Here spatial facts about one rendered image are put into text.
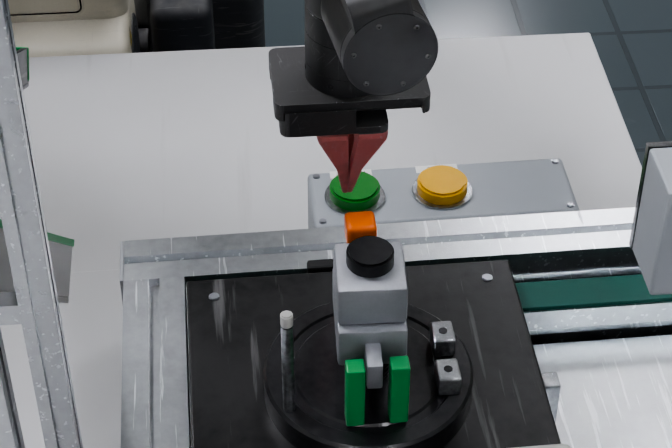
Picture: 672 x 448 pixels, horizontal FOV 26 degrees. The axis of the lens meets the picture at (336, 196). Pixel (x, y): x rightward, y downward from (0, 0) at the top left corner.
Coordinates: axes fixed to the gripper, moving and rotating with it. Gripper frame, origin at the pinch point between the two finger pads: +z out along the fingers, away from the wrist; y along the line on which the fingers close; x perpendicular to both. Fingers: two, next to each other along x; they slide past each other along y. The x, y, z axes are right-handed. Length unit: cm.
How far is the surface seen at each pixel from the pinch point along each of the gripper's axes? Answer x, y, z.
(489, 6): 183, 53, 109
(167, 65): 43.6, -13.2, 20.7
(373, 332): -15.3, 0.0, -0.2
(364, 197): 7.5, 2.3, 8.5
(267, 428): -15.2, -6.8, 8.2
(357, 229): -7.8, -0.2, -2.2
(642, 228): -22.7, 13.0, -14.5
